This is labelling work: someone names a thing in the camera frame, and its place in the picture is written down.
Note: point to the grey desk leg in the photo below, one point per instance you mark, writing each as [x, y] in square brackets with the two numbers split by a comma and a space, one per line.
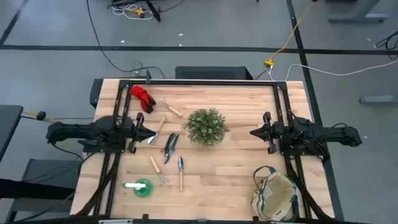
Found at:
[357, 17]

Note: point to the green spray bottle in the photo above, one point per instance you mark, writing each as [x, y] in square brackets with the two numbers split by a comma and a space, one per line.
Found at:
[143, 188]

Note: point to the black stand leg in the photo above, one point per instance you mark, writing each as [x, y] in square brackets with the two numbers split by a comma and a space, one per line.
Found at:
[154, 11]

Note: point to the black curved bracket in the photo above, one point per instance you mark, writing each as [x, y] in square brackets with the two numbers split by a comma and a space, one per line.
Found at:
[148, 76]

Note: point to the black aluminium table frame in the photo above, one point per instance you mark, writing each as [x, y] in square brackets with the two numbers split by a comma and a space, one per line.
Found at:
[202, 82]

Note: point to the beige green gardening bag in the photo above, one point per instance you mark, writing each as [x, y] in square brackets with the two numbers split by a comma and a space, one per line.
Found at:
[276, 199]

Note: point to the grey desk foot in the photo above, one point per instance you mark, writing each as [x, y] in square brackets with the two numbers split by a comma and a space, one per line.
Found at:
[379, 99]

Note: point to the green plant in black pot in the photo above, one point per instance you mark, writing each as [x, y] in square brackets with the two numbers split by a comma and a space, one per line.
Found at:
[206, 127]

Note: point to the green pruning shears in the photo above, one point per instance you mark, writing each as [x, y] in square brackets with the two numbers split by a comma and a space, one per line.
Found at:
[169, 146]

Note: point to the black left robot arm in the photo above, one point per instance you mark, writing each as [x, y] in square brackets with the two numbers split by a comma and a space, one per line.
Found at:
[77, 130]

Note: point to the red black gardening glove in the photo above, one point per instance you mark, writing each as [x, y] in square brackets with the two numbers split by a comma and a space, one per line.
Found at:
[141, 98]

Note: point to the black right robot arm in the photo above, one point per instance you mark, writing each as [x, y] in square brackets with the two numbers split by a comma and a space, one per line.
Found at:
[326, 133]

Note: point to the black side panel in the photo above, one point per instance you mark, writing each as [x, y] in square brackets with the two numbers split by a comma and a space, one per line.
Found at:
[96, 93]

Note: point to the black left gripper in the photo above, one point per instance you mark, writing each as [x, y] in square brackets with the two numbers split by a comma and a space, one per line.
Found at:
[138, 133]

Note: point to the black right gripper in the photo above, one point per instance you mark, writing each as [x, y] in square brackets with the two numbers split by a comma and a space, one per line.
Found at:
[272, 132]

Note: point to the dark grey side stand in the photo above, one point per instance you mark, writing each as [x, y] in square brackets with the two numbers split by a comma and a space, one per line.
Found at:
[46, 174]

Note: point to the silver aluminium bracket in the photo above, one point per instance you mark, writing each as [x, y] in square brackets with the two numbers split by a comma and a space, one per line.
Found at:
[115, 221]

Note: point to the black computer case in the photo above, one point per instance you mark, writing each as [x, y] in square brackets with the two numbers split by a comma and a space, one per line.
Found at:
[211, 73]

